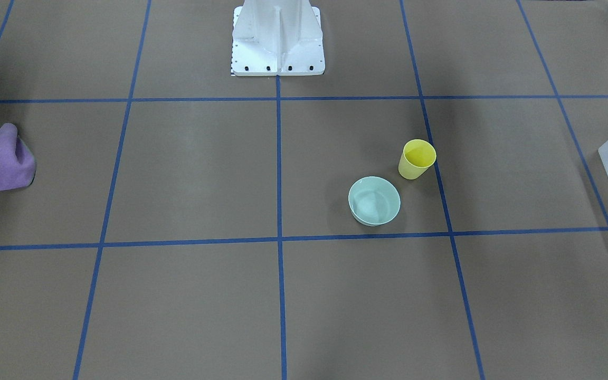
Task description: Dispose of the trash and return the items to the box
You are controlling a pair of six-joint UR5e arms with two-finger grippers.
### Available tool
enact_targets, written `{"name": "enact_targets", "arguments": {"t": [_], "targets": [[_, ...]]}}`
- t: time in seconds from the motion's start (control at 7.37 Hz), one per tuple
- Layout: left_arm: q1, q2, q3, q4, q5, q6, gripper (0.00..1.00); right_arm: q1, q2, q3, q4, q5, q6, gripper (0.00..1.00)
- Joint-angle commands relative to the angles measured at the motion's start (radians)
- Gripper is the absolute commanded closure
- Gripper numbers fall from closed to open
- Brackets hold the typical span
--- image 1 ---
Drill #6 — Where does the mint green bowl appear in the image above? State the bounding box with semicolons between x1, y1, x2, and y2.
348;176;402;227

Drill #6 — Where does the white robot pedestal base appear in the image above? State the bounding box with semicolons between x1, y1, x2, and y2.
230;1;326;77

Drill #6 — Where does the yellow plastic cup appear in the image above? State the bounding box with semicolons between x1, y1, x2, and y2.
398;139;437;180

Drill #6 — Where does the purple cloth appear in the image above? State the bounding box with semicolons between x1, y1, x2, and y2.
0;123;36;192

